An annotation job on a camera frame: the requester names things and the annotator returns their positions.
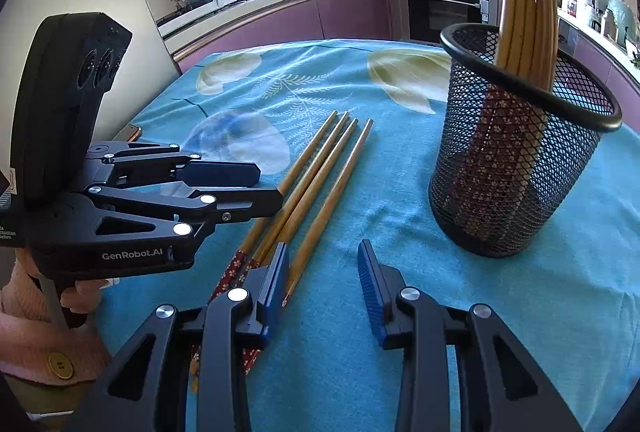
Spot red-handled wooden chopstick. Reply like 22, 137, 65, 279
207, 110, 339, 307
260, 119, 360, 273
242, 119, 375, 370
240, 112, 350, 283

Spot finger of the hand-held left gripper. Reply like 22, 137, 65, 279
65, 184, 285, 247
85, 142, 262, 187

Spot blue floral tablecloth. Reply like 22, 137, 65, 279
95, 39, 640, 432

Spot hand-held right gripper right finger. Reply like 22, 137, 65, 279
357, 239, 571, 432

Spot person's left forearm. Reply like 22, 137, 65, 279
0, 257, 112, 385

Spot pale green air fryer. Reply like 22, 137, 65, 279
606, 0, 638, 45

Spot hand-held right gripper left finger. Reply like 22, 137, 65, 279
67, 242, 291, 432

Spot bundle of wooden chopsticks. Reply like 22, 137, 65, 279
450, 0, 561, 233

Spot black mesh pen holder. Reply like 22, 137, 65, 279
429, 22, 623, 259

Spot person's left hand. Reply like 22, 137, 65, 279
59, 278, 121, 317

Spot black built-in oven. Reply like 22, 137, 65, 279
405, 0, 493, 45

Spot pink lower cabinets with sink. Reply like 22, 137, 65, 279
170, 0, 408, 72

